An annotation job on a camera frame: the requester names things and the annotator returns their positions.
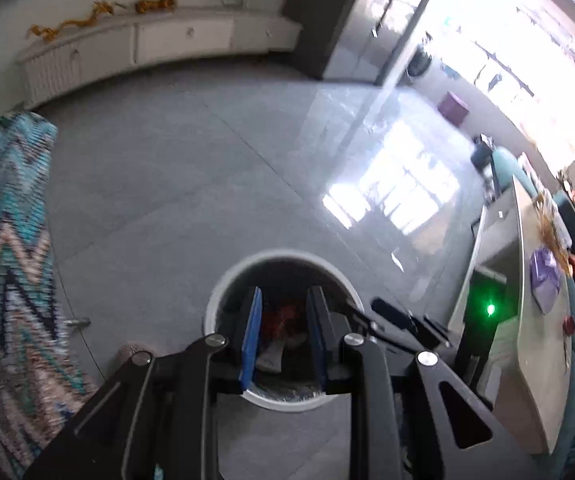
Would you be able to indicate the purple plastic bag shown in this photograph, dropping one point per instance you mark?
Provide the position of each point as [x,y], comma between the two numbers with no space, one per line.
[545,280]

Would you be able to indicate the dark blue stool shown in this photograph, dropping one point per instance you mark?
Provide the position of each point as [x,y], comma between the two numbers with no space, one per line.
[482,156]

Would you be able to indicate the white round trash bin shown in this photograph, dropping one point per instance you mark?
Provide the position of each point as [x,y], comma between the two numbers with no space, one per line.
[227,285]

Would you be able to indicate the teal zigzag patterned rug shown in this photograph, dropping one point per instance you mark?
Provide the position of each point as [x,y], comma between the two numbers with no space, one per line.
[12,270]

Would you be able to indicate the glass sliding door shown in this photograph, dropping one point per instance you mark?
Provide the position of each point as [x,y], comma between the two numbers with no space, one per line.
[367,20]

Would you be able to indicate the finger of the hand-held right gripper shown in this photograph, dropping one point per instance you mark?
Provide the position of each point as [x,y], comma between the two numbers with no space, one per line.
[432,330]
[390,312]

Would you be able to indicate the beige coffee table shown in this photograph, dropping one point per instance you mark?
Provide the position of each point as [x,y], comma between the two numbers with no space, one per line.
[537,360]

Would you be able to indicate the golden dragon figurine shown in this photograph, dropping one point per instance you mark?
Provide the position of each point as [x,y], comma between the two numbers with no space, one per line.
[69,24]

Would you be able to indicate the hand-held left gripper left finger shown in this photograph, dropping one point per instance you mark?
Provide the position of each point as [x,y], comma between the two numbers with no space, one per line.
[250,340]

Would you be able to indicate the small red round object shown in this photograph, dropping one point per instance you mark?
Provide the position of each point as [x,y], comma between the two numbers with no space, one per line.
[569,325]

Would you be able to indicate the large window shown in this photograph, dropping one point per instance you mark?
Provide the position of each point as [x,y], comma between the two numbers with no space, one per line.
[517,50]

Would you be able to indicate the golden curled ornament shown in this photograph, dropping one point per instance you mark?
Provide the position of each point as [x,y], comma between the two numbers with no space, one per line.
[155,5]

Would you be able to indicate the golden snack wrappers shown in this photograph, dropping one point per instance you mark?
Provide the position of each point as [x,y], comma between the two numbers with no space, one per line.
[550,225]

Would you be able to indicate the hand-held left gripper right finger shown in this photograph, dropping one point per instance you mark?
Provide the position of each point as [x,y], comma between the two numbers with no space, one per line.
[317,340]

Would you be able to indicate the white crumpled paper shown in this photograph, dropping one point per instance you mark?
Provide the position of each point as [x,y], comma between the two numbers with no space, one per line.
[272,356]

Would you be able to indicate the purple box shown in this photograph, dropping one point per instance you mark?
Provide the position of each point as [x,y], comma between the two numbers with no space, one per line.
[453,106]

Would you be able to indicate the white low cabinet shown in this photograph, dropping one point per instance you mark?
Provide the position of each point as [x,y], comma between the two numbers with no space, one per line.
[167,40]

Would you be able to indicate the red crumpled wrapper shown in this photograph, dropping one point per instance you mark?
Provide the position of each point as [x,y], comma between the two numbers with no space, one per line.
[280,321]

